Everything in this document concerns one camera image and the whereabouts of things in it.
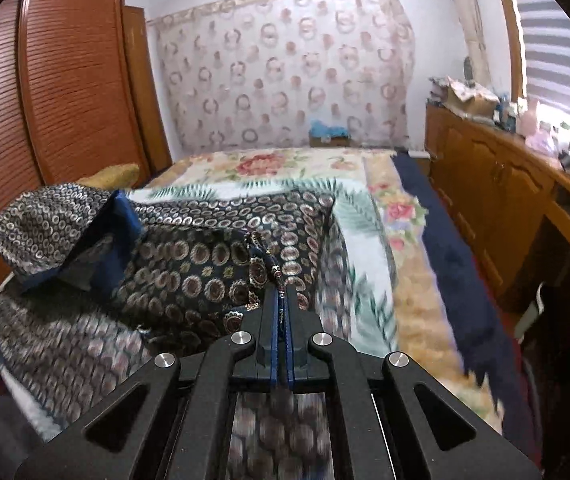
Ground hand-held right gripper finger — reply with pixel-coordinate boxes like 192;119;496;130
285;287;541;480
15;285;286;480

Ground navy circle-print satin robe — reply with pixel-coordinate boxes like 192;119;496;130
0;182;338;480

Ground white green leaf-print sheet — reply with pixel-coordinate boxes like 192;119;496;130
0;177;398;441

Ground cream floral blanket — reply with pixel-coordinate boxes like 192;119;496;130
165;149;503;436

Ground mustard yellow folded cloth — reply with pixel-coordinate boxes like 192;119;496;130
82;161;140;192

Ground brown louvered wooden wardrobe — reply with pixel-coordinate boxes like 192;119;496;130
0;0;173;321

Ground navy blue bedding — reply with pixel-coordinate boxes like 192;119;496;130
390;152;541;456

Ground small brown box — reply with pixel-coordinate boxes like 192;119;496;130
309;132;353;150

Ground crumpled blue cloth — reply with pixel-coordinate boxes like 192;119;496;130
310;119;351;137

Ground wooden sideboard cabinet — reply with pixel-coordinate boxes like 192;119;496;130
425;102;570;311

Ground pile of patterned cloths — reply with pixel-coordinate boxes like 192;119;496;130
427;75;453;106

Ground pink container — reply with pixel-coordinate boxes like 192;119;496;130
525;100;561;153

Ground white tied window curtain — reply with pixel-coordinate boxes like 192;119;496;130
445;0;496;91

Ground white striped window blind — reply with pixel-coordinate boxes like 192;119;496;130
502;0;570;141

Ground pink ring-print sheer curtain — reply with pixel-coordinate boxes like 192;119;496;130
147;0;416;158

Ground wooden window frame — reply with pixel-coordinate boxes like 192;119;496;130
488;0;531;101

